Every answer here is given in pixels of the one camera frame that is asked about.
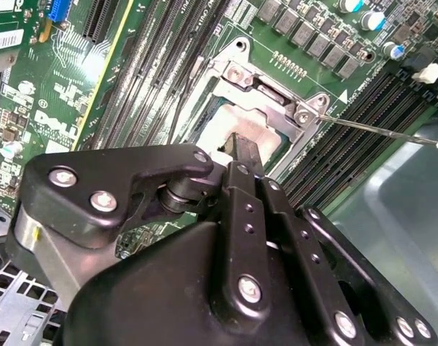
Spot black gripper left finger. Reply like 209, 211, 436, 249
4, 132, 273, 324

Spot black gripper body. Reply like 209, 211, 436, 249
53, 222, 336, 346

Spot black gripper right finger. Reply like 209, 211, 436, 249
246, 136, 438, 346

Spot silver CPU chip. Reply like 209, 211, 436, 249
189, 97, 295, 174

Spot metal socket cover frame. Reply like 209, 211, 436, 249
204, 77, 316, 174

